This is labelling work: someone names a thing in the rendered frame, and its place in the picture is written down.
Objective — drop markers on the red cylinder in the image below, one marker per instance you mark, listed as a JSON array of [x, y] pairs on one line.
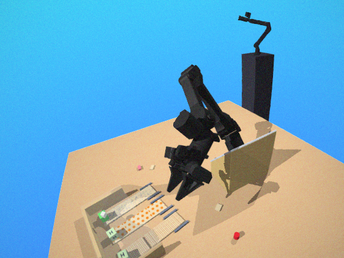
[[236, 235]]

